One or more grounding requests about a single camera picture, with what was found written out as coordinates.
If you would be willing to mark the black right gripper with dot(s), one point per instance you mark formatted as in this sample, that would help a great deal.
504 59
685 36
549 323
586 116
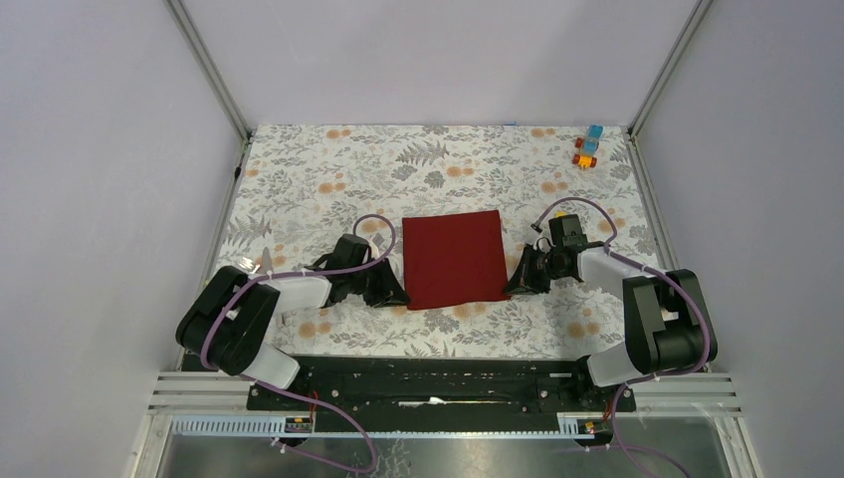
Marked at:
524 280

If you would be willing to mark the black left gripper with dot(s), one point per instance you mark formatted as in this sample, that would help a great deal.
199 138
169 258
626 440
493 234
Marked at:
389 291

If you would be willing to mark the dark red cloth napkin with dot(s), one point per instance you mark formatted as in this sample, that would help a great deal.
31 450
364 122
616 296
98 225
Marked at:
452 260

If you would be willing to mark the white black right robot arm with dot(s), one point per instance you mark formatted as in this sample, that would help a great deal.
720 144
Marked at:
666 324

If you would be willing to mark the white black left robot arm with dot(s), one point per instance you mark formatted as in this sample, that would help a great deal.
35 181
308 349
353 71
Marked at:
226 325

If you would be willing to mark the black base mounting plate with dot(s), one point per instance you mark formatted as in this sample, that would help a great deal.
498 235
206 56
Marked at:
420 395

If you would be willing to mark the floral patterned tablecloth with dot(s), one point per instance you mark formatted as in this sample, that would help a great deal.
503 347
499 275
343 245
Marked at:
302 186

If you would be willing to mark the blue orange toy car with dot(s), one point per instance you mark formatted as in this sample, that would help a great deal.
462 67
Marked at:
587 147

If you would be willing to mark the right aluminium frame post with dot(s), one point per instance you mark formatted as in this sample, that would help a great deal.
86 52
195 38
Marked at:
667 70

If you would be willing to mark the aluminium frame post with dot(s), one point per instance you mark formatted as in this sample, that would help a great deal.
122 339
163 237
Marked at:
667 70
208 68

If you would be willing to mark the left aluminium frame post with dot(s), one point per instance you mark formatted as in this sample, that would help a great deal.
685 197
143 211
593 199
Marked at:
208 68

